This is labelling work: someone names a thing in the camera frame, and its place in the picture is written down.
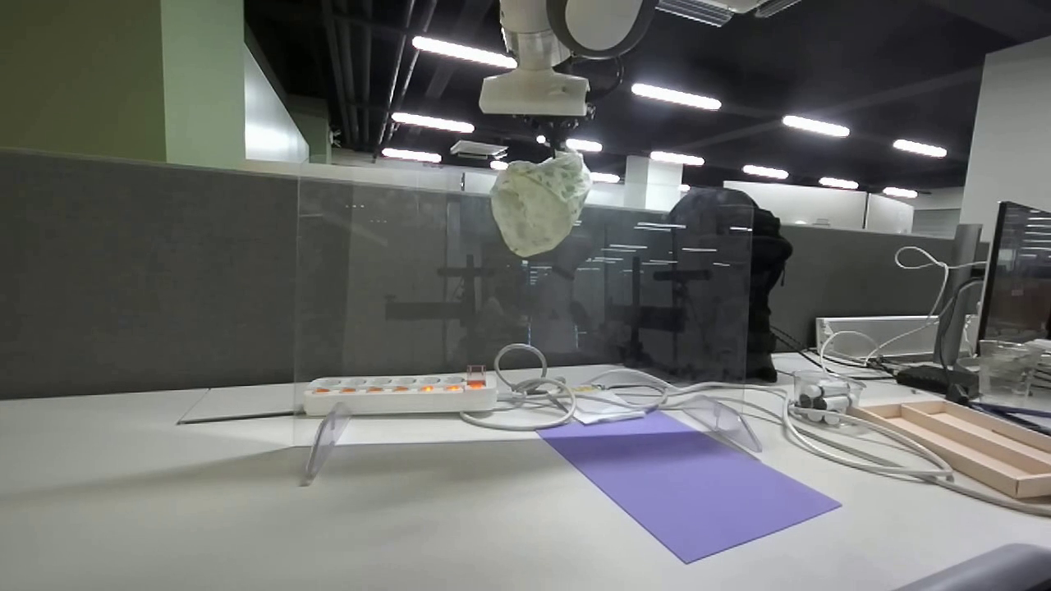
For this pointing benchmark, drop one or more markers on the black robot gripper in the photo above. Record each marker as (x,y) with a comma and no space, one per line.
(543,133)

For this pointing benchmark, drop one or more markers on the white green floral cloth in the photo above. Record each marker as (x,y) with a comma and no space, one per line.
(541,208)

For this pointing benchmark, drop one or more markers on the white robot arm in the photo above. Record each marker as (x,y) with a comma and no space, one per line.
(547,66)

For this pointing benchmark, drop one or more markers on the transparent acrylic countertop shield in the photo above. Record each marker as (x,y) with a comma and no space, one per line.
(439,298)

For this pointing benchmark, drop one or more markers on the long ceiling light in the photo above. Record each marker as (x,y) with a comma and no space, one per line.
(815,127)
(460,51)
(675,98)
(431,123)
(920,148)

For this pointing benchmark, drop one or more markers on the person in black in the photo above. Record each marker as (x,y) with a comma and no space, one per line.
(768,275)

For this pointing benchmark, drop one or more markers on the white power strip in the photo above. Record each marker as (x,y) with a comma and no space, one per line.
(396,396)

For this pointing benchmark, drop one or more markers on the purple paper sheet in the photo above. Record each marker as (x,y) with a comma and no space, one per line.
(685,482)

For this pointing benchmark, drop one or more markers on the white plug adapter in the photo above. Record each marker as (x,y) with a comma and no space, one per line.
(824,403)

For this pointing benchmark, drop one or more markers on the white box device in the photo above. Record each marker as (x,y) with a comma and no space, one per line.
(875,338)

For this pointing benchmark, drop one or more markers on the grey desk partition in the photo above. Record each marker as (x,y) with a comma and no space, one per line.
(144,275)

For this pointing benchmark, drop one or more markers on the computer monitor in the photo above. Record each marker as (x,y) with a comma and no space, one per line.
(1018,275)

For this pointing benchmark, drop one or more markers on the wooden tray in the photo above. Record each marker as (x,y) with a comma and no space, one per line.
(965,437)

